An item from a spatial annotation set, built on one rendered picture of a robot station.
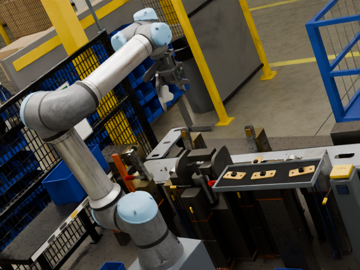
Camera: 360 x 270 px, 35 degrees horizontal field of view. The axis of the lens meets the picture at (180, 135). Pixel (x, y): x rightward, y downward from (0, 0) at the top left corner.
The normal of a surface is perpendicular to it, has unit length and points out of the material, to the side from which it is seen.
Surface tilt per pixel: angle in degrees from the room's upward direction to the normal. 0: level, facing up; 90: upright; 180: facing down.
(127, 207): 7
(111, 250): 0
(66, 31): 90
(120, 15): 90
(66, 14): 90
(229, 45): 90
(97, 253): 0
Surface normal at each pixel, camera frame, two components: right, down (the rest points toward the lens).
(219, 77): 0.74, -0.03
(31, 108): -0.73, -0.09
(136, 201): -0.29, -0.83
